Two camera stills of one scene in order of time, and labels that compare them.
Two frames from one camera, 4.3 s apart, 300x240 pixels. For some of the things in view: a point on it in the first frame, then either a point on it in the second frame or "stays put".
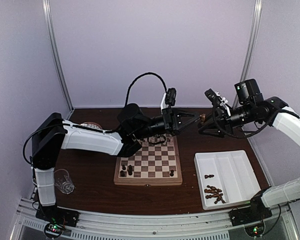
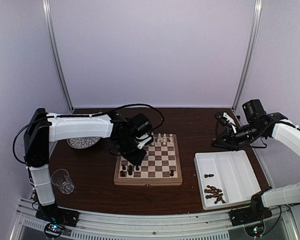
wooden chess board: [157, 163] stays put
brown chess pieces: [210, 176] stays put
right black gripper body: [226, 122] -> [234, 142]
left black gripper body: [169, 123] -> [127, 150]
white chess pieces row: [157, 140] stays put
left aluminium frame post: [50, 25] stays put
